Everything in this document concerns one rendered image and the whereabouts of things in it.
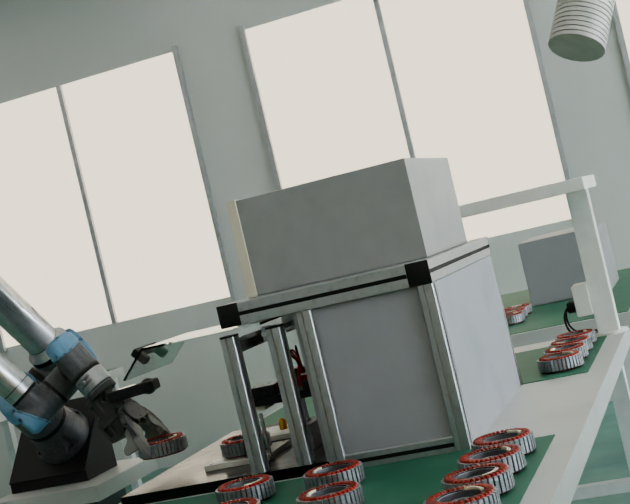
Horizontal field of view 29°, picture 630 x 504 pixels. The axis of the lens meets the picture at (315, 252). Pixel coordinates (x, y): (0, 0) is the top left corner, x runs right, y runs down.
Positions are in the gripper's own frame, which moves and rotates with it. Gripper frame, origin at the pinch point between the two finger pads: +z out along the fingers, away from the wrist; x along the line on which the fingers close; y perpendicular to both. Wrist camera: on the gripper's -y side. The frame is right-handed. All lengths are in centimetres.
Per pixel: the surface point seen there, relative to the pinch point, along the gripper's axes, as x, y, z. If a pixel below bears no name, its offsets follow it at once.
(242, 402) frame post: 20.3, -29.9, 7.8
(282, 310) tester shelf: 22, -50, 1
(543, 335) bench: -156, -49, 43
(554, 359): -52, -67, 47
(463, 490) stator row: 70, -67, 47
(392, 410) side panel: 21, -52, 30
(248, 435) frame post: 20.6, -26.1, 13.4
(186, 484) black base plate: 18.8, -7.7, 11.2
